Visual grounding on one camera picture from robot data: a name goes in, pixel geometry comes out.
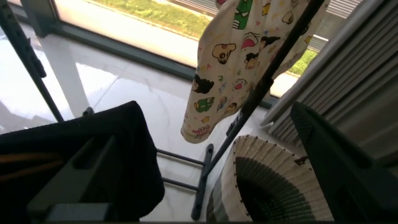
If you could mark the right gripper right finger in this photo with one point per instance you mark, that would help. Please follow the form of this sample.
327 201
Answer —
351 180

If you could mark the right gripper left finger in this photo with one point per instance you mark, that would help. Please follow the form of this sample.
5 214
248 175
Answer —
68 189

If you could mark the pink clothes hanger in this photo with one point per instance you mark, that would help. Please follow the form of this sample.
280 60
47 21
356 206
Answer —
31 157

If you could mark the black garment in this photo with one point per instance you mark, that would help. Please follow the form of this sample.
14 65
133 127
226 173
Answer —
133 149

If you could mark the cream printed garment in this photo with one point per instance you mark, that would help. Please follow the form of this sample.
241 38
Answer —
230 77

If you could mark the white laundry basket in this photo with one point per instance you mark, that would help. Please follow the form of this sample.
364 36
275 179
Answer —
280 161

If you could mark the black clothes rack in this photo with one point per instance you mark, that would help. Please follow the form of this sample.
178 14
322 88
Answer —
267 77

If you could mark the brown curtain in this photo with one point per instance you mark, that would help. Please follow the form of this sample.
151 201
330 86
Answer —
357 77

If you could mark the window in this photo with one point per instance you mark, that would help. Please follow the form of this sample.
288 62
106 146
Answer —
124 46

